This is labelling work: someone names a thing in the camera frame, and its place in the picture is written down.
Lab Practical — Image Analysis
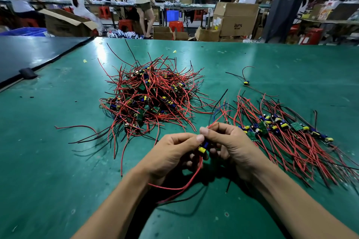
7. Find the person's left hand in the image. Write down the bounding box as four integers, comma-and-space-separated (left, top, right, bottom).
134, 133, 210, 188

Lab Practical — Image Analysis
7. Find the person's right hand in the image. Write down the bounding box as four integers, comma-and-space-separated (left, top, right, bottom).
199, 122, 271, 184

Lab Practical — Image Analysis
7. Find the circuit board with red wires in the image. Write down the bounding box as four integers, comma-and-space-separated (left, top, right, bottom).
148, 102, 233, 204

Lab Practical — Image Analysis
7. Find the person's left forearm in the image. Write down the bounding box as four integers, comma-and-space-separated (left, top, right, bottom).
71, 164, 152, 239

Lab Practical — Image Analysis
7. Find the person's right forearm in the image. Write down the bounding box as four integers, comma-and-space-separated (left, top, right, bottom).
247, 160, 359, 239

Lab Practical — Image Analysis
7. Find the large closed cardboard box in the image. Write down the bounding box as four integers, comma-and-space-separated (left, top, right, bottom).
212, 2, 260, 37

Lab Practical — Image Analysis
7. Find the heap of white blue packets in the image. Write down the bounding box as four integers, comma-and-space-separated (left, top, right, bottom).
108, 29, 141, 39

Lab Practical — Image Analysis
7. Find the blue plastic bin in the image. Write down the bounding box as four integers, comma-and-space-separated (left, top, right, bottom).
166, 9, 180, 22

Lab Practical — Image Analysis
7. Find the long background work table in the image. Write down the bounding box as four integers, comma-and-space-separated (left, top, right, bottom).
0, 0, 271, 28

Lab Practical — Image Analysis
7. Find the open brown cardboard box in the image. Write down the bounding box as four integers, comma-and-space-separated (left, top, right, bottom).
38, 9, 99, 37

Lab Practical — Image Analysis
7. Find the black rubber block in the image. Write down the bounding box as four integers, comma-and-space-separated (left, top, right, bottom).
19, 68, 38, 80

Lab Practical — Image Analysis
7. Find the blue plastic crate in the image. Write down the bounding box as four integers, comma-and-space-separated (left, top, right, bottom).
0, 27, 47, 37

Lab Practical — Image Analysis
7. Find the lone small wired component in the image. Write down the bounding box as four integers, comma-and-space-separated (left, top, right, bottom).
225, 66, 279, 98

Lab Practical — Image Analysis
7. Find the tangled pile of wired boards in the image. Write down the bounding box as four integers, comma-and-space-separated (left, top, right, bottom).
55, 38, 217, 177

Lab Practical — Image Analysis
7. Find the sorted row of wired boards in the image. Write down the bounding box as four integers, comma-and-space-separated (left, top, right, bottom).
214, 88, 359, 189

